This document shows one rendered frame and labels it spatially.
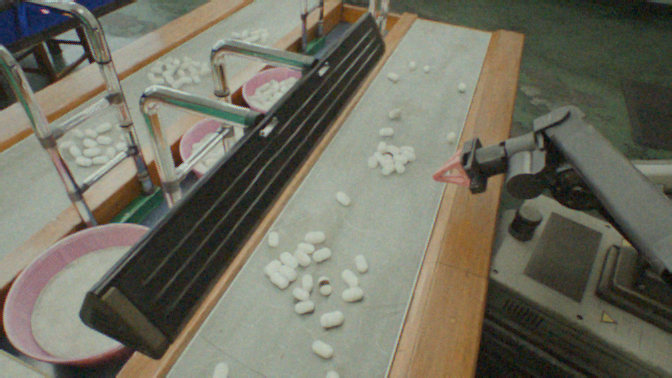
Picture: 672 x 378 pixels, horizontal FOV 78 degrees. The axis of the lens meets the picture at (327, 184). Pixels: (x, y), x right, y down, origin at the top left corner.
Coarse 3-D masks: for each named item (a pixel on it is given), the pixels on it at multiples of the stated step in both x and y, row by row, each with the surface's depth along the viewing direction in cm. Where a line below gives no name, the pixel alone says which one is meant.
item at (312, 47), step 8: (304, 0) 137; (320, 0) 150; (304, 8) 138; (312, 8) 145; (320, 8) 152; (304, 16) 140; (320, 16) 154; (304, 24) 142; (320, 24) 156; (304, 32) 144; (320, 32) 158; (304, 40) 146; (312, 40) 157; (320, 40) 158; (304, 48) 148; (312, 48) 153; (320, 48) 160; (312, 56) 155
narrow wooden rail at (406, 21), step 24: (408, 24) 160; (360, 96) 120; (336, 120) 108; (312, 168) 97; (288, 192) 88; (240, 264) 74; (216, 288) 69; (192, 336) 65; (144, 360) 60; (168, 360) 60
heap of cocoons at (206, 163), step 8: (240, 128) 107; (208, 136) 104; (240, 136) 105; (200, 144) 102; (192, 152) 100; (216, 152) 100; (208, 160) 98; (216, 160) 98; (200, 168) 95; (208, 168) 98
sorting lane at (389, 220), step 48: (432, 48) 150; (480, 48) 152; (384, 96) 123; (432, 96) 125; (336, 144) 105; (432, 144) 107; (336, 192) 92; (384, 192) 92; (432, 192) 93; (288, 240) 81; (336, 240) 81; (384, 240) 82; (240, 288) 72; (288, 288) 73; (336, 288) 73; (384, 288) 74; (240, 336) 66; (288, 336) 66; (336, 336) 67; (384, 336) 67
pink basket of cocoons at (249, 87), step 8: (264, 72) 126; (272, 72) 127; (280, 72) 128; (296, 72) 128; (248, 80) 121; (256, 80) 124; (264, 80) 126; (280, 80) 129; (248, 88) 121; (264, 112) 111
